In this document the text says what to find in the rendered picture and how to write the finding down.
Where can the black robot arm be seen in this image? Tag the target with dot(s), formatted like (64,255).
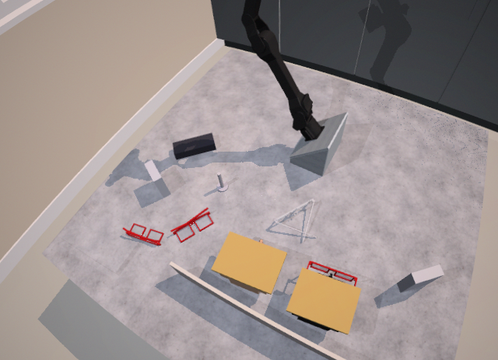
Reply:
(266,47)

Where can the long white flat bar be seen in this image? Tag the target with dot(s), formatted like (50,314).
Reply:
(258,317)

